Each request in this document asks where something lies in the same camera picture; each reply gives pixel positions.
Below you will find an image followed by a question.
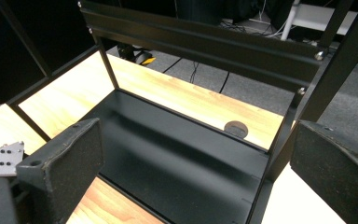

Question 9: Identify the white floor cable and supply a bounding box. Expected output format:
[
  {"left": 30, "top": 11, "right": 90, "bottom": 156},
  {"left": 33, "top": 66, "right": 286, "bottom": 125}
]
[{"left": 259, "top": 0, "right": 295, "bottom": 38}]

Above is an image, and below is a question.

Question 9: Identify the grey table cable grommet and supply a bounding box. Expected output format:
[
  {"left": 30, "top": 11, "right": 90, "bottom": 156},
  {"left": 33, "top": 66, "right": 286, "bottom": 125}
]
[{"left": 223, "top": 119, "right": 250, "bottom": 140}]

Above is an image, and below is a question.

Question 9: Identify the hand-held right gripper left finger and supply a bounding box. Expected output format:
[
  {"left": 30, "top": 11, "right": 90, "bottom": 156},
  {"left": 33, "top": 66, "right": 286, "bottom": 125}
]
[{"left": 15, "top": 117, "right": 105, "bottom": 224}]

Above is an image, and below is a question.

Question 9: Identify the tangle of black floor cables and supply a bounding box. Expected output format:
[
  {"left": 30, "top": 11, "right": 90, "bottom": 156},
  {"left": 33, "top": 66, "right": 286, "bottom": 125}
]
[{"left": 218, "top": 17, "right": 282, "bottom": 39}]

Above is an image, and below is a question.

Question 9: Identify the black floor cable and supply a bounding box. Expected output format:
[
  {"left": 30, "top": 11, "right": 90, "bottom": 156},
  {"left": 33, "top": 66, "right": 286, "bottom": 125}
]
[{"left": 162, "top": 57, "right": 184, "bottom": 75}]

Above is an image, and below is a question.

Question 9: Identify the black metal shelf rack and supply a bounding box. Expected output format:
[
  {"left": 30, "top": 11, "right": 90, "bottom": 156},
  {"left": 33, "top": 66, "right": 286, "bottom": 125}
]
[{"left": 0, "top": 0, "right": 358, "bottom": 224}]

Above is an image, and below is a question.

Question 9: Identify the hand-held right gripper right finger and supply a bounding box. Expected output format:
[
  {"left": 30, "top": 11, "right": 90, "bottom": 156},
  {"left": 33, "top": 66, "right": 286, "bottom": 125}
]
[{"left": 289, "top": 119, "right": 358, "bottom": 224}]

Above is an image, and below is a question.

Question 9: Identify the white metal stand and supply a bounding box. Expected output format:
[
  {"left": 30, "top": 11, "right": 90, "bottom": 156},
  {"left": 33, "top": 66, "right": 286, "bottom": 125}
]
[{"left": 280, "top": 0, "right": 358, "bottom": 42}]

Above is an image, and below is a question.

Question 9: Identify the black yellow striped stand base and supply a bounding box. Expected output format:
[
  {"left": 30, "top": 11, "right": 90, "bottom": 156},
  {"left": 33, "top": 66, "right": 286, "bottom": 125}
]
[{"left": 117, "top": 42, "right": 157, "bottom": 67}]

